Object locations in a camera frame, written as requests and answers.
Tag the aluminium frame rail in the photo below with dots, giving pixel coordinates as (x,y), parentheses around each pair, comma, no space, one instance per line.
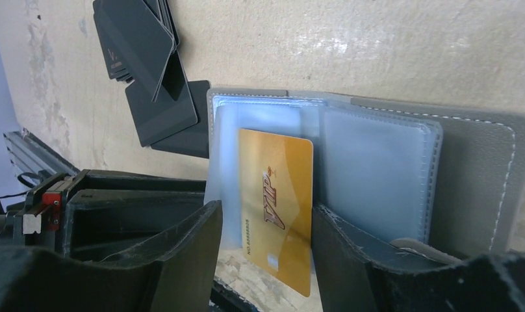
(27,153)

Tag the grey card holder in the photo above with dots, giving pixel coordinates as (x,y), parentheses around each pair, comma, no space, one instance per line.
(448,176)

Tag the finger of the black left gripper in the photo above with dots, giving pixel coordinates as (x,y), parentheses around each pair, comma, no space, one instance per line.
(106,212)

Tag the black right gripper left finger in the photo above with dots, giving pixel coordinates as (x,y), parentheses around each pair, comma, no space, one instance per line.
(171,271)

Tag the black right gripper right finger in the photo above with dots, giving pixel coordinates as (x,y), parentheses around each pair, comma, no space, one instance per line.
(358,272)

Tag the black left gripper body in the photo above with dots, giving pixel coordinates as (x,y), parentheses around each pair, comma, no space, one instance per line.
(45,218)

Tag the black credit card stack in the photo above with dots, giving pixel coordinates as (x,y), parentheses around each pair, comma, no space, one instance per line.
(140,46)

